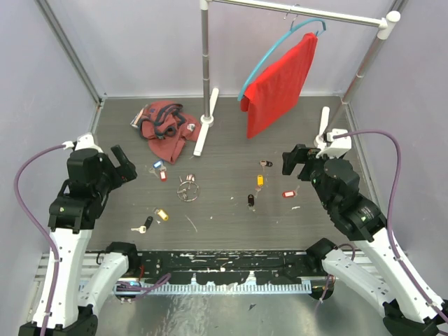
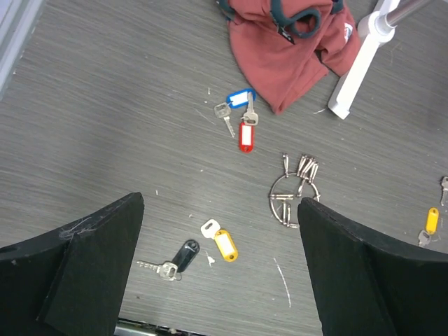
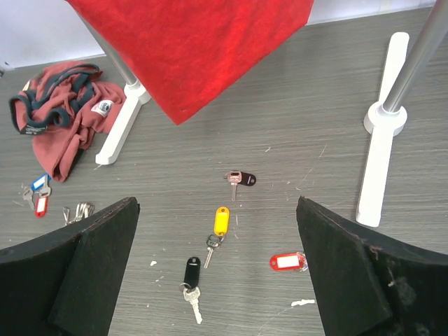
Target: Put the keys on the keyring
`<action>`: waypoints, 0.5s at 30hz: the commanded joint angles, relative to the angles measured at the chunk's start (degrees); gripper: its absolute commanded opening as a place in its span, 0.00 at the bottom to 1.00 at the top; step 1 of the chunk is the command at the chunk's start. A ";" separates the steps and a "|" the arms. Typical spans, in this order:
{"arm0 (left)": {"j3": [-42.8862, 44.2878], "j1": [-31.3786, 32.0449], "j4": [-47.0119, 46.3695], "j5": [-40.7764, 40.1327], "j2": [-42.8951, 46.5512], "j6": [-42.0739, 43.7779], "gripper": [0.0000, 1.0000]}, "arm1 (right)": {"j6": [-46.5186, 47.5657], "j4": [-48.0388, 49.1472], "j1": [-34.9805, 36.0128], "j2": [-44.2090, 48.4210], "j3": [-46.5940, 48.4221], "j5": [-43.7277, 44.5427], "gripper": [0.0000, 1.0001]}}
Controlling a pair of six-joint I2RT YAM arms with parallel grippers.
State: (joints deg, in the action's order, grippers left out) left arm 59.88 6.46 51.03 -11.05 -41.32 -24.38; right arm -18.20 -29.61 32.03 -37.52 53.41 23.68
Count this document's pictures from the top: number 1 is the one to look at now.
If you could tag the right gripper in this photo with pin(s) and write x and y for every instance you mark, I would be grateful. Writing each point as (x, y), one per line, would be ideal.
(301, 154)

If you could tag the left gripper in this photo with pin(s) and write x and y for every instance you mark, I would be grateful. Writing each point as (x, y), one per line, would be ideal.
(124, 172)

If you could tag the yellow tag key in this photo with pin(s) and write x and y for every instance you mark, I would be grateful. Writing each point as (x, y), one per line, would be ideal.
(259, 183)
(162, 214)

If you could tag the metal keyring with keys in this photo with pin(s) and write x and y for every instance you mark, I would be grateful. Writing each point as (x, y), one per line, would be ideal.
(188, 190)

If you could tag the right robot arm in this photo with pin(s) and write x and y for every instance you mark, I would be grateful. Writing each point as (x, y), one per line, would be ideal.
(403, 309)

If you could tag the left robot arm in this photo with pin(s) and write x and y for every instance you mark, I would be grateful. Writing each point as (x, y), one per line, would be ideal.
(66, 308)

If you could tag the red tag key right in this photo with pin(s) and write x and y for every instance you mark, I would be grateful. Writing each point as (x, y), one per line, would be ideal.
(290, 193)

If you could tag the red tag key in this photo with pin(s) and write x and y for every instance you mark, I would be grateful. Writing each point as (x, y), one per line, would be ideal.
(290, 193)
(162, 175)

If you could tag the red tag key left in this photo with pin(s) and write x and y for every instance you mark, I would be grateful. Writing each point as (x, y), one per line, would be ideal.
(162, 175)

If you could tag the brown tag key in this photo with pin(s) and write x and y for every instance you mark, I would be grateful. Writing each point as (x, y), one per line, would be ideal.
(266, 163)

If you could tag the crumpled maroon shirt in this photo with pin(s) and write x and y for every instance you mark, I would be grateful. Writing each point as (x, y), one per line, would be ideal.
(166, 128)

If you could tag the black tag key right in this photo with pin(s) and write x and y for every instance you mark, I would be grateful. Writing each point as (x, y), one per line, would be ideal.
(251, 202)

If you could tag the black tag key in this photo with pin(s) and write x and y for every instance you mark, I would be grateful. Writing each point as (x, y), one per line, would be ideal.
(251, 202)
(143, 228)

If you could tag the black tag key left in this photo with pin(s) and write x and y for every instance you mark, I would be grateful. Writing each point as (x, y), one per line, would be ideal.
(143, 228)

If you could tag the red cloth on hanger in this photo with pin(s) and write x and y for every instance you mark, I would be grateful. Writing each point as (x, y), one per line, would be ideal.
(277, 89)

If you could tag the teal clothes hanger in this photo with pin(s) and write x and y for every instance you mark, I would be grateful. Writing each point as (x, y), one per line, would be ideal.
(293, 28)

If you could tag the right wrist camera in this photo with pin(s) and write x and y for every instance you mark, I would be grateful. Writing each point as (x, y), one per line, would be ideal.
(333, 144)

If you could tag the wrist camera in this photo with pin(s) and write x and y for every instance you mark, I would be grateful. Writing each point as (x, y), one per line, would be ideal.
(85, 141)
(333, 144)

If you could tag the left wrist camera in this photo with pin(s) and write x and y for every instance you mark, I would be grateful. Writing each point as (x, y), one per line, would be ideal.
(85, 141)

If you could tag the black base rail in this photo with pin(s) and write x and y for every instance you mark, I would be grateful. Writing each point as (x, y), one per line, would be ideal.
(226, 267)

